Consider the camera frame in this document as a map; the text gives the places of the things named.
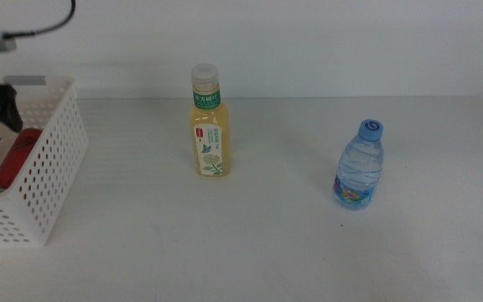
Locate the white perforated plastic basket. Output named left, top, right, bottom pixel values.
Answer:
left=0, top=75, right=90, bottom=247

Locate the left wrist camera black cable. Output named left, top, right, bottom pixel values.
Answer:
left=2, top=0, right=77, bottom=39

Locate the red soda can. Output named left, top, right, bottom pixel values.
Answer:
left=0, top=128, right=44, bottom=194

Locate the clear water bottle blue cap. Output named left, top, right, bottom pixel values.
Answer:
left=332, top=118, right=385, bottom=211

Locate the yellow tea bottle green label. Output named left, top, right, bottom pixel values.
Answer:
left=189, top=63, right=232, bottom=178

